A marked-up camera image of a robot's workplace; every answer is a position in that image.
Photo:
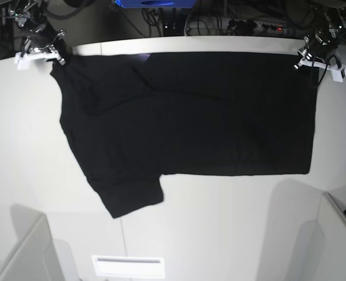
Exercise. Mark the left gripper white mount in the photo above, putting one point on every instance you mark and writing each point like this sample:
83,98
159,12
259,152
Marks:
322,53

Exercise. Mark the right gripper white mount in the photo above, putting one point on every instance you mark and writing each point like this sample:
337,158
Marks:
40,46

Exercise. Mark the black T-shirt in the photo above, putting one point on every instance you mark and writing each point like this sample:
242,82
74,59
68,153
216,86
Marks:
130,119

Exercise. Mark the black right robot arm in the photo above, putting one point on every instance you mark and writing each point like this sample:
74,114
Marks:
29,18

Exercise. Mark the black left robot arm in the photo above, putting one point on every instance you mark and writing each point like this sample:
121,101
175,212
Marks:
329,20

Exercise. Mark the grey power strip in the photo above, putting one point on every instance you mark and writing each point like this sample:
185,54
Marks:
215,26

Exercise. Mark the blue box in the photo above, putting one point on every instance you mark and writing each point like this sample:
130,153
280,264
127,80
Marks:
130,4

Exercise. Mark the grey right partition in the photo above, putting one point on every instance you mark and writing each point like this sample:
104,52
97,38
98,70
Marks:
321,244

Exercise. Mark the grey partition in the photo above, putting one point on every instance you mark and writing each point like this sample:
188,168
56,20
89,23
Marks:
34,256
321,244

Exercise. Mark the grey left partition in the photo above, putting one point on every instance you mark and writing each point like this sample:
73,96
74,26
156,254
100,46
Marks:
34,256

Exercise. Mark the white paper label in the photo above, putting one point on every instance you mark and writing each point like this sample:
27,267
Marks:
129,267

